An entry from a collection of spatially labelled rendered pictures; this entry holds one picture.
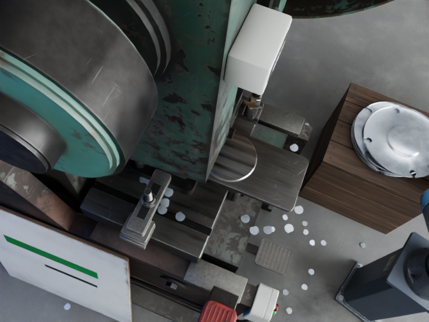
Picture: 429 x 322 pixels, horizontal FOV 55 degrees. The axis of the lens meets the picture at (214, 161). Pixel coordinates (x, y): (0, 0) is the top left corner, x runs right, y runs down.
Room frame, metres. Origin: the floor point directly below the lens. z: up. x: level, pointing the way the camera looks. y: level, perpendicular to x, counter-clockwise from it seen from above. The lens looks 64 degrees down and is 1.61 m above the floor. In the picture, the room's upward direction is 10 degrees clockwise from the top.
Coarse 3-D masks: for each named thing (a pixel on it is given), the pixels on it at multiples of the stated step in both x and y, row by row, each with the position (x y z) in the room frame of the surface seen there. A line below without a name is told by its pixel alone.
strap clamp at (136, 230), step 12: (156, 180) 0.34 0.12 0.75; (168, 180) 0.34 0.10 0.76; (144, 192) 0.29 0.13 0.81; (156, 192) 0.31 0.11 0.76; (144, 204) 0.28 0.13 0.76; (156, 204) 0.28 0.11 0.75; (132, 216) 0.25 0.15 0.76; (144, 216) 0.25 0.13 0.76; (132, 228) 0.22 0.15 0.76; (144, 228) 0.23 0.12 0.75; (132, 240) 0.20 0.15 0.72; (144, 240) 0.20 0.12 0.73
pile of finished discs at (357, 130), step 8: (376, 104) 0.94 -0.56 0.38; (384, 104) 0.94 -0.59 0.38; (392, 104) 0.95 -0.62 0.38; (360, 112) 0.89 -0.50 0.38; (368, 112) 0.90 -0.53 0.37; (360, 120) 0.85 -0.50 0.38; (352, 128) 0.81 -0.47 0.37; (360, 128) 0.82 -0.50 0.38; (352, 136) 0.78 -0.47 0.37; (360, 136) 0.79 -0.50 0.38; (352, 144) 0.76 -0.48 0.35; (360, 144) 0.75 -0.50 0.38; (360, 152) 0.72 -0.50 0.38; (368, 152) 0.73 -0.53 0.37; (368, 160) 0.70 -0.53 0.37; (376, 168) 0.68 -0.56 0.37; (400, 176) 0.67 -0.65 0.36
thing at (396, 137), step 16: (384, 112) 0.90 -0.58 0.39; (400, 112) 0.91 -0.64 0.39; (416, 112) 0.92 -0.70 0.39; (368, 128) 0.82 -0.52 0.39; (384, 128) 0.83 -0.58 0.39; (400, 128) 0.83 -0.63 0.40; (416, 128) 0.85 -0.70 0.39; (368, 144) 0.75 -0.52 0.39; (384, 144) 0.76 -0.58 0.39; (400, 144) 0.77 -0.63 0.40; (416, 144) 0.78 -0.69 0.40; (384, 160) 0.70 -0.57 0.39; (400, 160) 0.71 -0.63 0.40; (416, 160) 0.72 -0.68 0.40; (416, 176) 0.65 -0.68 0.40
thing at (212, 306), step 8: (208, 304) 0.10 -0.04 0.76; (216, 304) 0.10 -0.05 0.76; (200, 312) 0.08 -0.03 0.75; (208, 312) 0.08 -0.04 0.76; (216, 312) 0.08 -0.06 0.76; (224, 312) 0.09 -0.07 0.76; (232, 312) 0.09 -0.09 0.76; (200, 320) 0.06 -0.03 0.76; (208, 320) 0.07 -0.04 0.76; (216, 320) 0.07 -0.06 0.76; (224, 320) 0.07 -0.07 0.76; (232, 320) 0.07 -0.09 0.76
